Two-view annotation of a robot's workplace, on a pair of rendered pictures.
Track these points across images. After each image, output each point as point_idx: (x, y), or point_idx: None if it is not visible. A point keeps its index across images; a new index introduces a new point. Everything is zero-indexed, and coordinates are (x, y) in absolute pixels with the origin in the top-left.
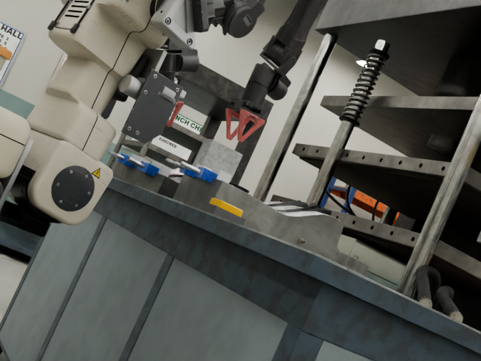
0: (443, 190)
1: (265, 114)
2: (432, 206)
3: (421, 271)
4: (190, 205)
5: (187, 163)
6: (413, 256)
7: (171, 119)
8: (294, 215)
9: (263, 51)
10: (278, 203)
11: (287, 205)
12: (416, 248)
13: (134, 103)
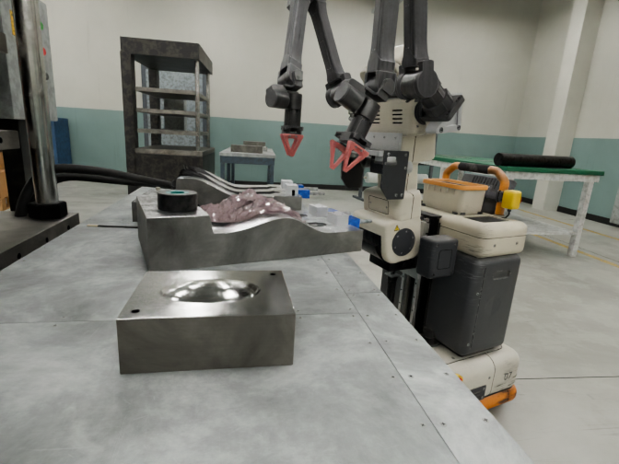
0: (46, 84)
1: (281, 129)
2: (46, 104)
3: (126, 172)
4: (305, 206)
5: (313, 187)
6: (53, 162)
7: (332, 160)
8: (229, 182)
9: (301, 83)
10: (208, 181)
11: (209, 179)
12: (52, 153)
13: (363, 169)
